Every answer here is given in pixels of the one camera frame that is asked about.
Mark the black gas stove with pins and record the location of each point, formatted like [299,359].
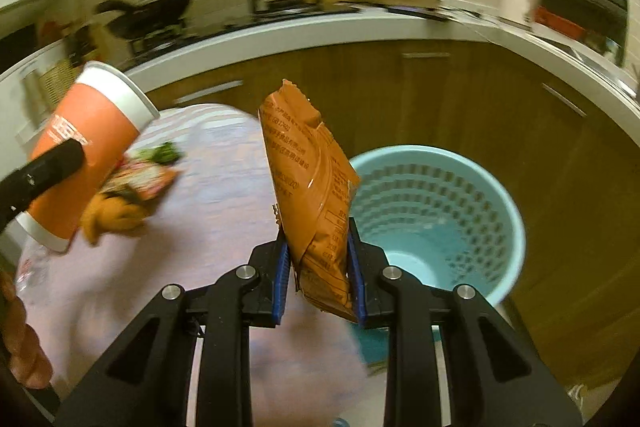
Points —
[259,12]

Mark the wooden kitchen cabinets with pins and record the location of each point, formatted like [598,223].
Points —
[573,173]

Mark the white kitchen countertop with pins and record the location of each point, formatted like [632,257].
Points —
[379,25]

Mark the floral pink tablecloth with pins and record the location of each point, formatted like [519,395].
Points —
[305,372]

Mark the orange peel piece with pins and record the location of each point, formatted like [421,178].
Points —
[110,214]

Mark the orange snack bag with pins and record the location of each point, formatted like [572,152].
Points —
[314,185]

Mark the black wok pan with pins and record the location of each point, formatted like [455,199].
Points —
[139,18]

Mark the orange paper cup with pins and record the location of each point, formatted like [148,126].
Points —
[92,127]

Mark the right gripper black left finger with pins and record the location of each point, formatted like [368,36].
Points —
[186,345]

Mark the light blue waste basket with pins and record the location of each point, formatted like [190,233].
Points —
[441,217]

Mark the person's left hand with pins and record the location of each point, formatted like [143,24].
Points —
[28,363]

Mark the green bok choy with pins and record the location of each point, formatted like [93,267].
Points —
[165,154]

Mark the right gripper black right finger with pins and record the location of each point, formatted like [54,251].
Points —
[493,377]

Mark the panda snack wrapper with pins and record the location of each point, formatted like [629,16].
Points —
[140,180]

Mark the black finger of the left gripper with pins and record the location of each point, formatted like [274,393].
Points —
[23,186]

